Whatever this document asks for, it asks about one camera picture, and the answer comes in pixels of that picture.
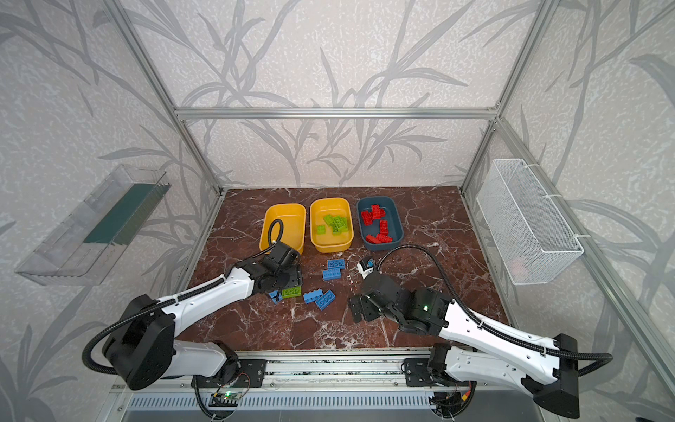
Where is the blue lego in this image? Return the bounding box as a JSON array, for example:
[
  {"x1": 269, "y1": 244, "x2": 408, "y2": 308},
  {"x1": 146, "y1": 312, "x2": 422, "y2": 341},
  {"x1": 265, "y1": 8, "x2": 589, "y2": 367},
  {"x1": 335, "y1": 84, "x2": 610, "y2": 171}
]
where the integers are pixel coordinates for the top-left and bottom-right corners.
[
  {"x1": 302, "y1": 289, "x2": 323, "y2": 303},
  {"x1": 268, "y1": 290, "x2": 283, "y2": 303},
  {"x1": 315, "y1": 290, "x2": 336, "y2": 311},
  {"x1": 327, "y1": 258, "x2": 346, "y2": 270},
  {"x1": 322, "y1": 268, "x2": 342, "y2": 281}
]

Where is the yellow plastic bin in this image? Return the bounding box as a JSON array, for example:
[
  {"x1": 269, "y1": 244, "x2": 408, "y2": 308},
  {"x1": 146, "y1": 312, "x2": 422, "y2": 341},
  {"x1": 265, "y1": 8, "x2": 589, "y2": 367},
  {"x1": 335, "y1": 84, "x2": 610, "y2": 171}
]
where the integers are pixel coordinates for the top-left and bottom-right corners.
[
  {"x1": 310, "y1": 197, "x2": 354, "y2": 254},
  {"x1": 259, "y1": 203, "x2": 307, "y2": 254}
]

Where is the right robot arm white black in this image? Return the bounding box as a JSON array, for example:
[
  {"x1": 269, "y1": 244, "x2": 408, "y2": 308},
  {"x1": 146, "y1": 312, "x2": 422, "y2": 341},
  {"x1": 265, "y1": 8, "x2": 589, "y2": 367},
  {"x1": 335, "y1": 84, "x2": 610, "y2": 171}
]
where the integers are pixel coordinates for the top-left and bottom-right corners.
[{"x1": 348, "y1": 272, "x2": 613, "y2": 418}]

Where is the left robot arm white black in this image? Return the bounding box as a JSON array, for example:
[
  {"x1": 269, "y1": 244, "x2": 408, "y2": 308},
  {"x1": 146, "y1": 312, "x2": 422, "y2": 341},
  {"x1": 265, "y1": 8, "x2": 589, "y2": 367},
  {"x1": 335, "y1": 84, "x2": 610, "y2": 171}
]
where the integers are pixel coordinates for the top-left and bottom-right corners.
[{"x1": 81, "y1": 242, "x2": 302, "y2": 390}]

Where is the blue lego top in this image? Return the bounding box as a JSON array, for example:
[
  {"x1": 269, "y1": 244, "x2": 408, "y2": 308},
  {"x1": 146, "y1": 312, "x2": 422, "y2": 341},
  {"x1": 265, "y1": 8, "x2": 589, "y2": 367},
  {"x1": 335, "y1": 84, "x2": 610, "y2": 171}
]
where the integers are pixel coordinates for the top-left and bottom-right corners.
[{"x1": 327, "y1": 258, "x2": 346, "y2": 270}]

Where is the dark teal plastic bin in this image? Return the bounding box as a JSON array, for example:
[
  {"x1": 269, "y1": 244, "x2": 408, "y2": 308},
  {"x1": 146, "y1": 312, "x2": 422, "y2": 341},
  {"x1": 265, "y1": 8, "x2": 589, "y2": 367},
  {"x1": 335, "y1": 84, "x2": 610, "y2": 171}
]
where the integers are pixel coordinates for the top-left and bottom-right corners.
[{"x1": 357, "y1": 196, "x2": 404, "y2": 251}]

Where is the right wiring bundle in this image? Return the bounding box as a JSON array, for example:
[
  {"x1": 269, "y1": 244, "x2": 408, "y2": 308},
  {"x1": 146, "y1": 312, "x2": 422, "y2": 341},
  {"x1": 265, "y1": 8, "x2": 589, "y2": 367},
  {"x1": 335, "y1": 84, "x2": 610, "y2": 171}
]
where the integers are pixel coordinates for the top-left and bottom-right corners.
[{"x1": 429, "y1": 382, "x2": 476, "y2": 418}]

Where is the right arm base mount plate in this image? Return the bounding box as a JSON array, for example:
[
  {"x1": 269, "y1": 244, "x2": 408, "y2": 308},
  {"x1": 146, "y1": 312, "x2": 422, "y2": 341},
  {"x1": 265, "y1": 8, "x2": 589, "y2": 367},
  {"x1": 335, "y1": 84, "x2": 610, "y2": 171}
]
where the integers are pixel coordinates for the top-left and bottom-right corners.
[{"x1": 401, "y1": 358, "x2": 448, "y2": 388}]

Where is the aluminium front rail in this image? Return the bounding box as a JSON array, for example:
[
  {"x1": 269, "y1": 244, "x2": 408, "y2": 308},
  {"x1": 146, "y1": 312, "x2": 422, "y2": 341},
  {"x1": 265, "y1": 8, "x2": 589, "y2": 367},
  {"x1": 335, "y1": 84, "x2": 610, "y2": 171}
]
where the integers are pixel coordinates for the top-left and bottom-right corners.
[{"x1": 109, "y1": 347, "x2": 555, "y2": 394}]

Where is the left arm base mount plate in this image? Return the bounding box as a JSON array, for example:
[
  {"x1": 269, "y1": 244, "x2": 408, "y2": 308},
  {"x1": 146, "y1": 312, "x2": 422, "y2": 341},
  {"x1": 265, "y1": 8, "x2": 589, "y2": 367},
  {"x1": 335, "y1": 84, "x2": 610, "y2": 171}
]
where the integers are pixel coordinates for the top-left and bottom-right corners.
[{"x1": 223, "y1": 359, "x2": 267, "y2": 389}]

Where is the left circuit board with wires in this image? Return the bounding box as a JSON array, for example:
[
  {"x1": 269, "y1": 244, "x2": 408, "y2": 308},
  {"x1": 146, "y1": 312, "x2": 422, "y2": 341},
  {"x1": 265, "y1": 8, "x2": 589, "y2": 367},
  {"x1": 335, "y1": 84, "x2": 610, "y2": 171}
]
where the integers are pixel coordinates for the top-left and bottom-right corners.
[{"x1": 208, "y1": 372, "x2": 251, "y2": 408}]

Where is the white wire mesh basket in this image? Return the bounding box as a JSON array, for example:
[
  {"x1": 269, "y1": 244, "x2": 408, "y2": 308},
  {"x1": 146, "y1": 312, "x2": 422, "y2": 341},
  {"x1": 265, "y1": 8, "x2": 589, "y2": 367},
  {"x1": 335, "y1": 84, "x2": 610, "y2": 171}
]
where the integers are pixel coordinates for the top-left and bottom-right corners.
[{"x1": 476, "y1": 158, "x2": 585, "y2": 286}]

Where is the aluminium frame crossbar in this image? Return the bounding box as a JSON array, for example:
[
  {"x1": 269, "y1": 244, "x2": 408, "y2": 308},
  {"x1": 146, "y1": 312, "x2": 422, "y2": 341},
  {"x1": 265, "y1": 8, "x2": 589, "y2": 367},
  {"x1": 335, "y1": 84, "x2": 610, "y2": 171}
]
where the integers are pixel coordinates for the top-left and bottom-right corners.
[{"x1": 174, "y1": 107, "x2": 497, "y2": 121}]

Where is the clear plastic wall shelf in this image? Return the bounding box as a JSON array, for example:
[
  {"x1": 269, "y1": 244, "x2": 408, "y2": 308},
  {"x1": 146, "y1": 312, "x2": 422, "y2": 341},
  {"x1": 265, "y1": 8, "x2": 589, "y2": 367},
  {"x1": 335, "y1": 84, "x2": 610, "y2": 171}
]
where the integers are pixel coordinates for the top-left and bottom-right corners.
[{"x1": 15, "y1": 165, "x2": 171, "y2": 287}]

